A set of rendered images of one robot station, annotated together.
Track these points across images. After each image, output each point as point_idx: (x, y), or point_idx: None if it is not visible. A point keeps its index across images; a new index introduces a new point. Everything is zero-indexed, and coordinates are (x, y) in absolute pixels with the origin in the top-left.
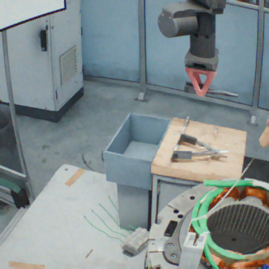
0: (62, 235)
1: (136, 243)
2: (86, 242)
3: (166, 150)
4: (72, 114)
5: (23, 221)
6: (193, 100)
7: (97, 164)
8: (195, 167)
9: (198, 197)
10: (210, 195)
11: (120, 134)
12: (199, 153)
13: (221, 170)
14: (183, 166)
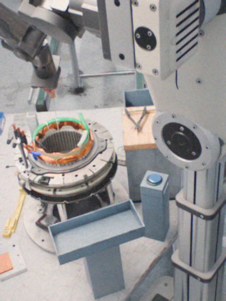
0: (112, 129)
1: (117, 156)
2: (112, 140)
3: (137, 110)
4: None
5: (110, 109)
6: None
7: None
8: (126, 124)
9: (90, 126)
10: (72, 118)
11: (148, 92)
12: (131, 118)
13: (128, 135)
14: (125, 119)
